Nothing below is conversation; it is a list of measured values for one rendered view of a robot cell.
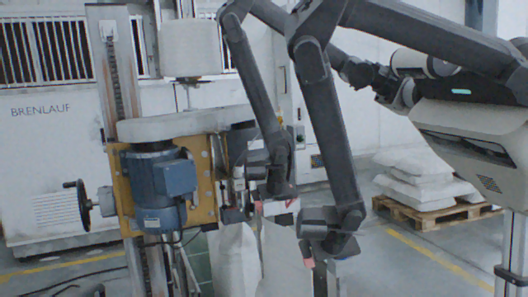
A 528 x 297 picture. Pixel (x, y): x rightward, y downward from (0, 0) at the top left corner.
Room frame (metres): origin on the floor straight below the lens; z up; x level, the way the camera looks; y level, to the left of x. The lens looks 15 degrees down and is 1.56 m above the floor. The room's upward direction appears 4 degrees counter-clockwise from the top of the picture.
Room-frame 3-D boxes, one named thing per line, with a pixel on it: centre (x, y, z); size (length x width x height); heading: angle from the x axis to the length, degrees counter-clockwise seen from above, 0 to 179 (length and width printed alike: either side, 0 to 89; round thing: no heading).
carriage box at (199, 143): (1.55, 0.46, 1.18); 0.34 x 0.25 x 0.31; 110
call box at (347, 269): (1.56, -0.16, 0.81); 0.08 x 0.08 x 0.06; 20
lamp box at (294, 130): (1.65, -0.02, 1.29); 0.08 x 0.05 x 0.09; 20
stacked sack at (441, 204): (4.23, -1.20, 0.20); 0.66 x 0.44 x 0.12; 20
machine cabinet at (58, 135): (4.50, 1.61, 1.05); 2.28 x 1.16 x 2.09; 110
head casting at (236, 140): (1.70, 0.16, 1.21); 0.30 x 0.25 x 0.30; 20
